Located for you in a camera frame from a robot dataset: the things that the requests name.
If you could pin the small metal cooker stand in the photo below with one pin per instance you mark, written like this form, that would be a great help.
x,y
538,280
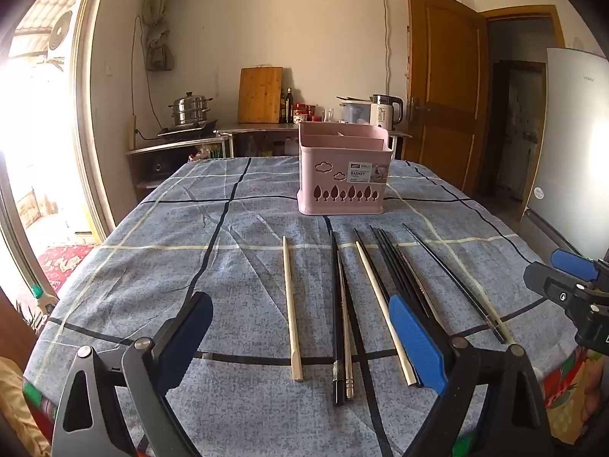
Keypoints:
x,y
171,150

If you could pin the white floral jar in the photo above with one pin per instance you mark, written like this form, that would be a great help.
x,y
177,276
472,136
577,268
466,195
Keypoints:
x,y
299,117

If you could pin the metal kitchen shelf table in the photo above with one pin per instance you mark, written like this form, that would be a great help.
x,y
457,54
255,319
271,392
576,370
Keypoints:
x,y
266,127

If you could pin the red patterned rug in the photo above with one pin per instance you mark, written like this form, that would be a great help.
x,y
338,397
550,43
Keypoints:
x,y
64,266

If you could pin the green oil bottle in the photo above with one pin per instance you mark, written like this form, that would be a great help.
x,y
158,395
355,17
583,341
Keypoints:
x,y
282,107

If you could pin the silver refrigerator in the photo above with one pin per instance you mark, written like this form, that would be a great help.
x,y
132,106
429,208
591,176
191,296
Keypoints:
x,y
566,152

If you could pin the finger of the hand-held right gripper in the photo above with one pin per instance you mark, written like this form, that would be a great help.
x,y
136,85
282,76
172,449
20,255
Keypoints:
x,y
573,261
552,283

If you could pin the white electric kettle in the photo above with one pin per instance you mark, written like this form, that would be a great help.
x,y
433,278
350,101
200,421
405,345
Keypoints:
x,y
386,112

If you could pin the steel steamer pot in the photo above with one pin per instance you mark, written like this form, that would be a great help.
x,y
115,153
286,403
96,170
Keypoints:
x,y
190,109

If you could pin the blue plaid tablecloth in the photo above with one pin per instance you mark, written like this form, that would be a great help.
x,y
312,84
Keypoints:
x,y
166,247

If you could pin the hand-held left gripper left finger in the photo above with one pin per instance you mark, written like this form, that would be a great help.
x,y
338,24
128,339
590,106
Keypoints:
x,y
188,338

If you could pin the wooden door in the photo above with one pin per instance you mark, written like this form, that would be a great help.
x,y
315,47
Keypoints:
x,y
447,85

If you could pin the tied beige curtain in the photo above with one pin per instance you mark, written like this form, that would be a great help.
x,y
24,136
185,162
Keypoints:
x,y
157,33

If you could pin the dark glass bottle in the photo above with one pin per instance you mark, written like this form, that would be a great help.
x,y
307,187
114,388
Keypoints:
x,y
289,104

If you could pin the outdoor air conditioner unit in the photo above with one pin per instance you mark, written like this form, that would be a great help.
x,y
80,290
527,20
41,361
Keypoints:
x,y
61,31

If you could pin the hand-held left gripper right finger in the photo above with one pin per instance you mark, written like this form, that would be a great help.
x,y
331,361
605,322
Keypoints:
x,y
418,338

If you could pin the black induction cooker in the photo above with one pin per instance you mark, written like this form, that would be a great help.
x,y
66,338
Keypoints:
x,y
188,128

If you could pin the red jar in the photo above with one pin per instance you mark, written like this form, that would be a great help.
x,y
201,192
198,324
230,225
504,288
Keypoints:
x,y
311,112

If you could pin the beige power strip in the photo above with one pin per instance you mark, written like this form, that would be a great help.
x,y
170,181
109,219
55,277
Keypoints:
x,y
133,133

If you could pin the pink plastic utensil basket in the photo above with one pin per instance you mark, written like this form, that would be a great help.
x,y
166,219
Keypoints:
x,y
333,176

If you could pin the wooden cutting board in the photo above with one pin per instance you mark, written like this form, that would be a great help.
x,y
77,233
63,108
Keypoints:
x,y
259,95

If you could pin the light wooden chopstick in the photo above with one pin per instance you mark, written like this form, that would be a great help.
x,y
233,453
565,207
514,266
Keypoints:
x,y
379,295
290,304

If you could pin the yellow cloth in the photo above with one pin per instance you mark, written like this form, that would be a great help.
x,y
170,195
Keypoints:
x,y
19,404

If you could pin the black chopstick with silver end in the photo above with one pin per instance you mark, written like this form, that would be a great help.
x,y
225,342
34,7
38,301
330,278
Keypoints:
x,y
452,280
345,342

